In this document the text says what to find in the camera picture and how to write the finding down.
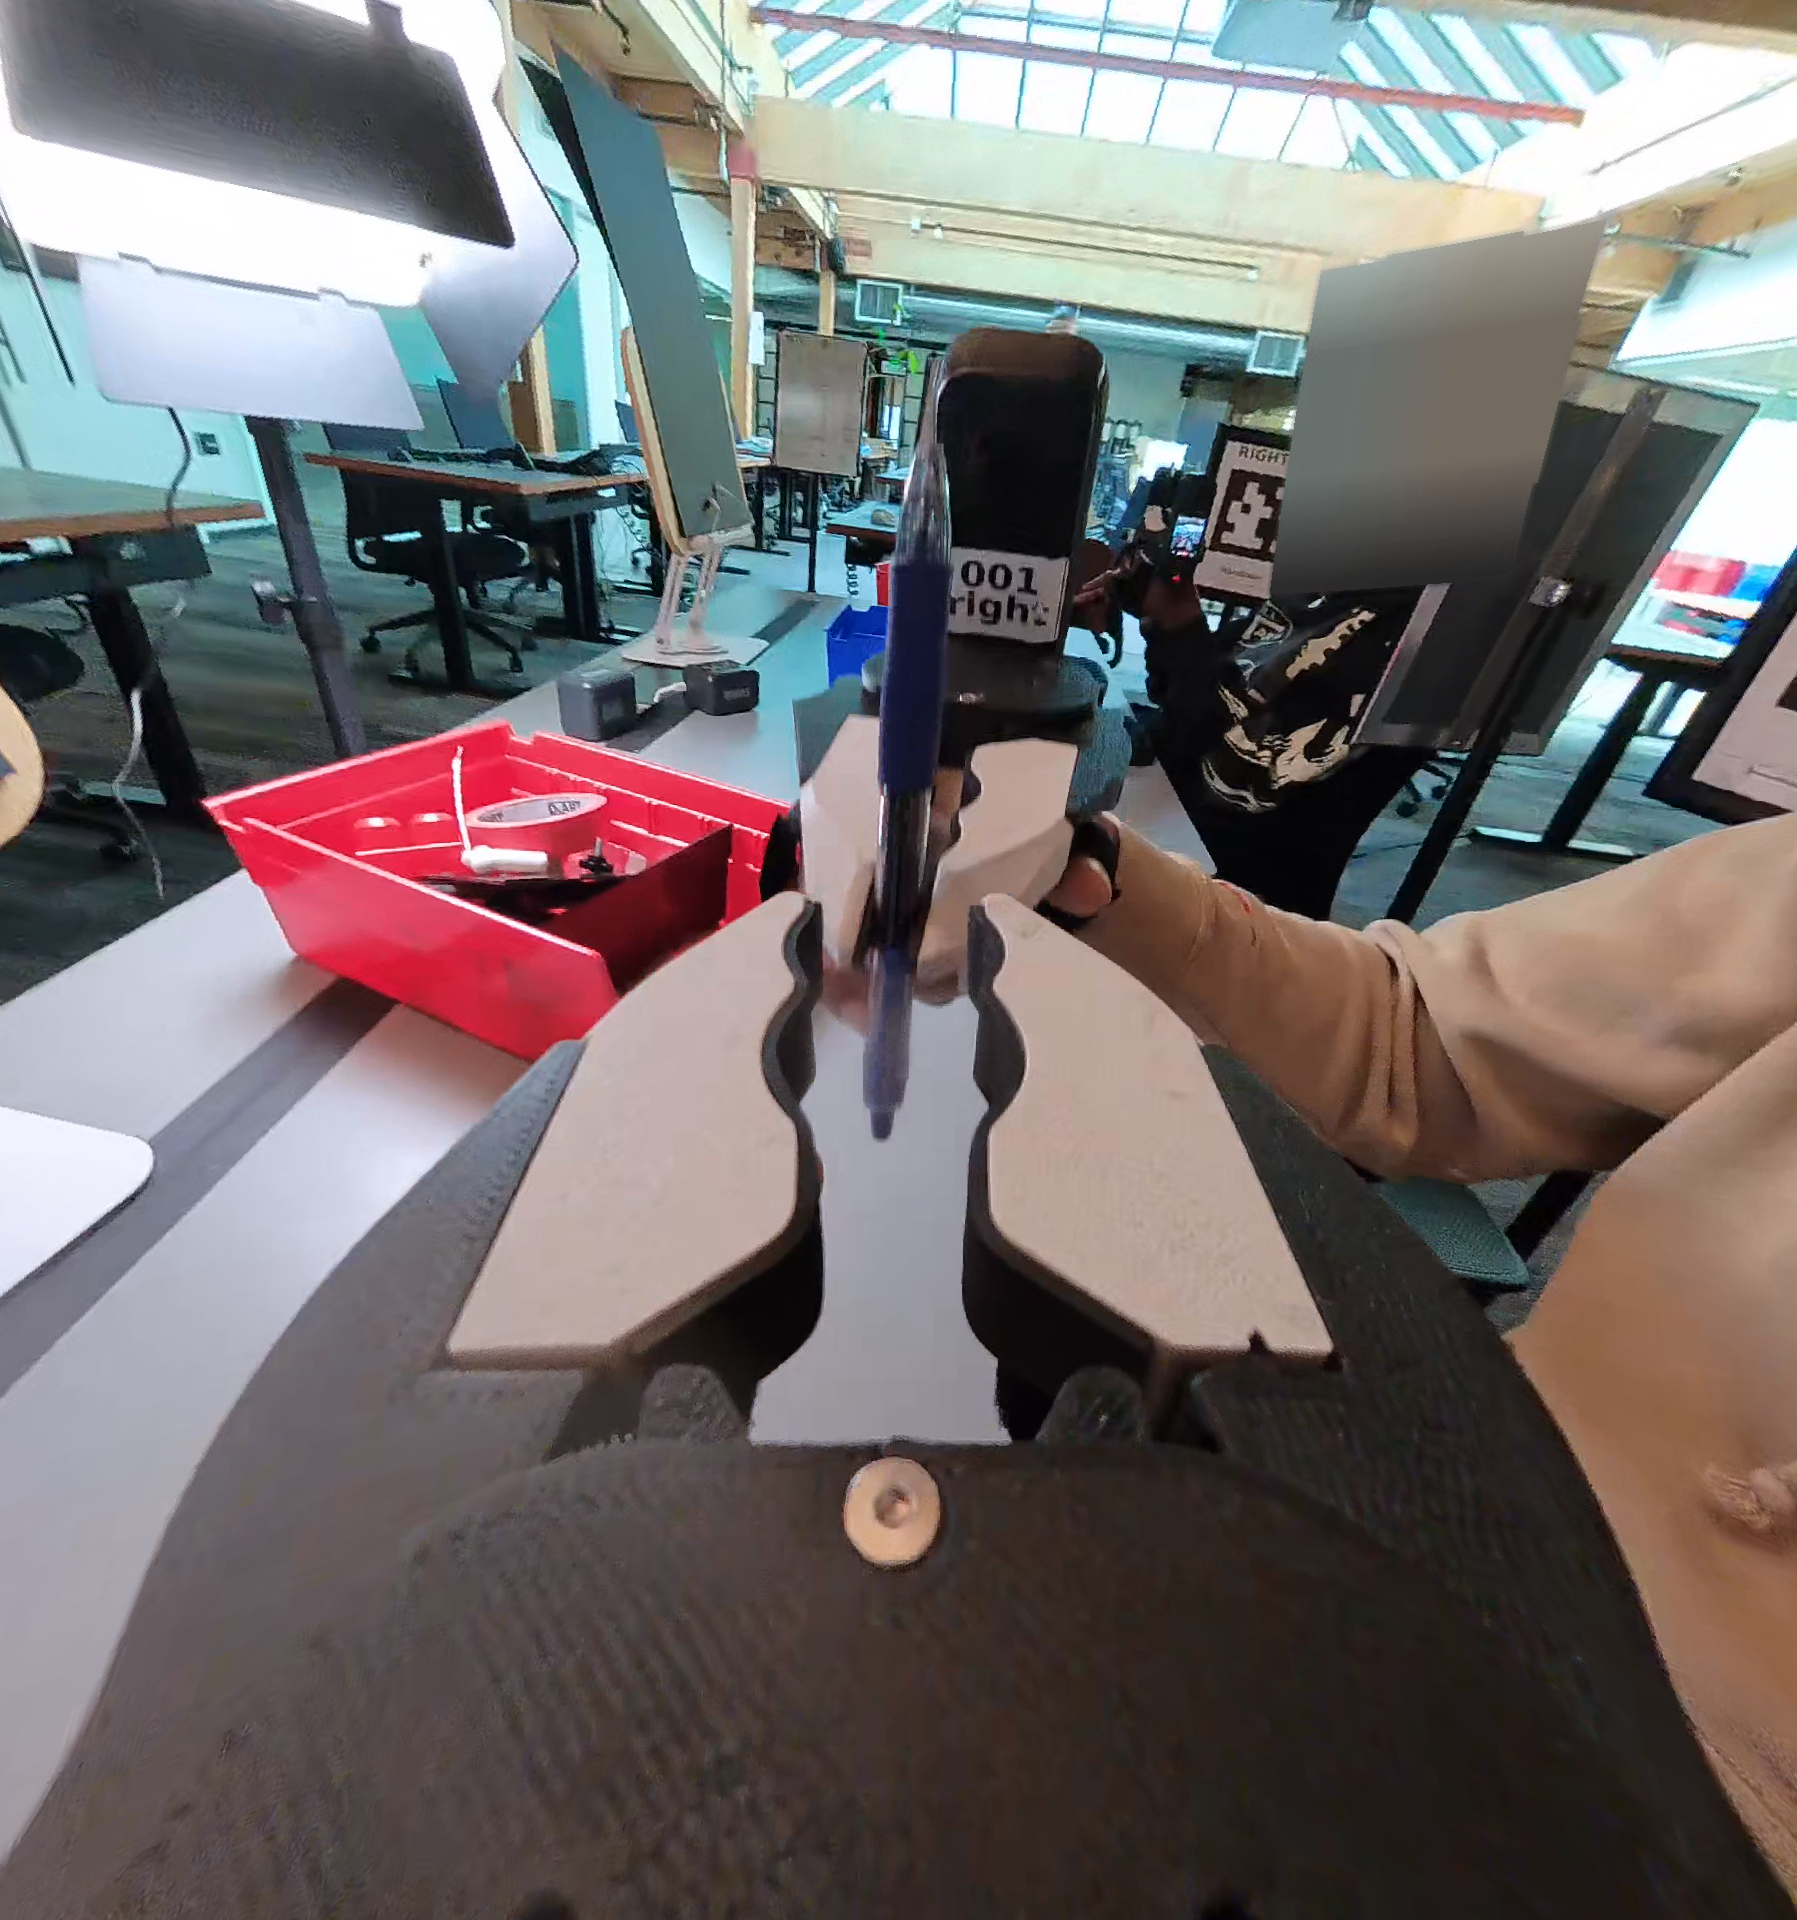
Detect background wooden desk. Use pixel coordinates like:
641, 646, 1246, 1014
0, 456, 269, 819
305, 447, 645, 697

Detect black office chair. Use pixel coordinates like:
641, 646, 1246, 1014
344, 425, 541, 676

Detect studio light panel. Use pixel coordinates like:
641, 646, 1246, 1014
0, 0, 582, 436

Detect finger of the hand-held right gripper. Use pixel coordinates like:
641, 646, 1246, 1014
800, 716, 892, 964
911, 738, 1085, 999

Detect red plastic bin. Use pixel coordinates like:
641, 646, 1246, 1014
206, 719, 797, 1060

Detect person's right forearm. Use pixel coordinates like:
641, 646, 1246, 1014
1085, 795, 1797, 1187

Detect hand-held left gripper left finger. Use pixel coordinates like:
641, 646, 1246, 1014
446, 892, 826, 1368

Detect white cable with plug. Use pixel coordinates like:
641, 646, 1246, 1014
449, 745, 555, 879

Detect black panel on tripod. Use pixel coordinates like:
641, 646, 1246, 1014
1354, 367, 1762, 924

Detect black plate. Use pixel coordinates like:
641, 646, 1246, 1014
567, 823, 735, 985

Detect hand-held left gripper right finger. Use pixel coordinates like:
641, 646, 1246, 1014
966, 896, 1338, 1366

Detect person's beige hoodie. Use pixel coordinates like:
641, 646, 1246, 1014
1512, 960, 1797, 1920

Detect red tape roll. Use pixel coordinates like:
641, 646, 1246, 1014
464, 792, 611, 845

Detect wooden easel stand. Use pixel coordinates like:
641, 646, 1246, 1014
620, 525, 773, 671

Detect easel whiteboard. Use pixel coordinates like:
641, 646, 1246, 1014
773, 330, 872, 479

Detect dark pen with clip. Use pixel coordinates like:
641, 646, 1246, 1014
857, 443, 959, 1144

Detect grey upright panel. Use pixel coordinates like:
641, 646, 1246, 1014
553, 46, 757, 549

